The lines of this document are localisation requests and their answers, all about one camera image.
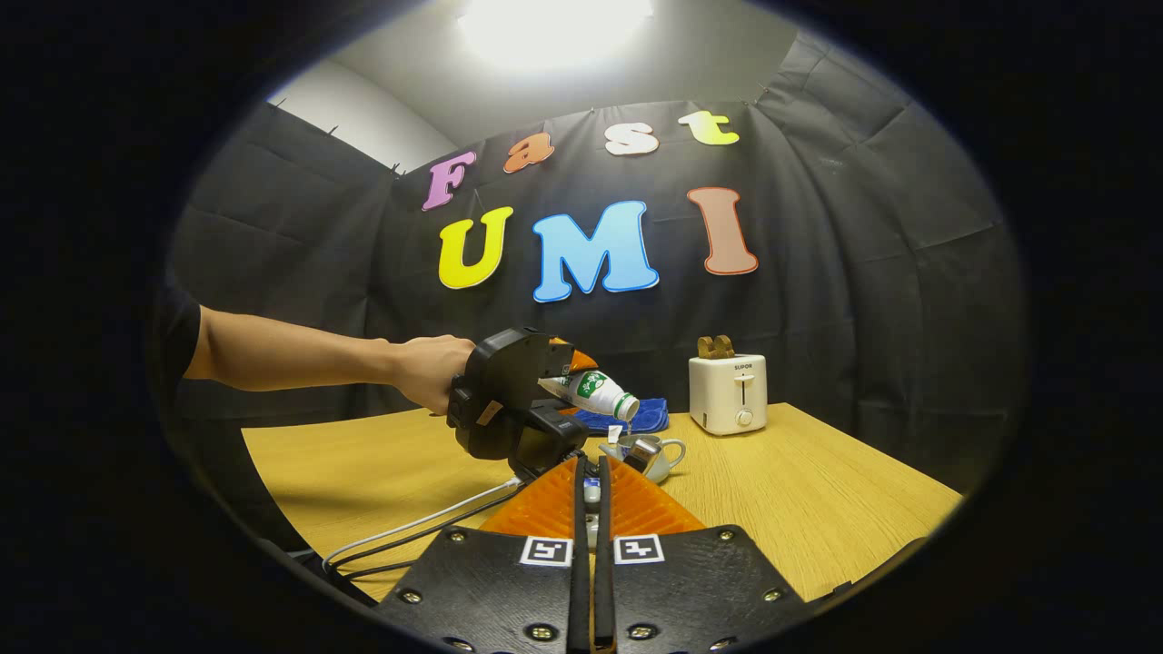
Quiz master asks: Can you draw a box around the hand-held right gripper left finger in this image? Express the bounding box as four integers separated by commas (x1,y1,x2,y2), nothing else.
373,457,592,654

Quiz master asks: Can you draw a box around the white green-label water bottle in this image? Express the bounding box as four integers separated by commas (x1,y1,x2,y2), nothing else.
538,368,641,423

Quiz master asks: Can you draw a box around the ceiling light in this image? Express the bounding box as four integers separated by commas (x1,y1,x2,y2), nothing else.
459,0,655,69

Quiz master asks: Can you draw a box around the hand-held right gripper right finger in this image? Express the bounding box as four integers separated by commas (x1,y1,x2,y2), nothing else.
595,454,810,654

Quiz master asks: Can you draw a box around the blue towel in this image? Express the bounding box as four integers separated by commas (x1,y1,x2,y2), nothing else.
572,397,671,435

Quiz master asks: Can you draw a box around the cream toaster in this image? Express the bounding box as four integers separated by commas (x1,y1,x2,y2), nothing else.
688,353,769,437

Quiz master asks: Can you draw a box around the white blue-patterned teacup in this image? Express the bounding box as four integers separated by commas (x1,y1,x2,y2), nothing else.
600,434,687,484

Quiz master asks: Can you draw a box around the person's black shirt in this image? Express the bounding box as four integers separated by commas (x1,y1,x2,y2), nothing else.
150,282,203,382

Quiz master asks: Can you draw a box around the white cable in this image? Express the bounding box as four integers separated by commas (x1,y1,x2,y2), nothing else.
323,479,523,573

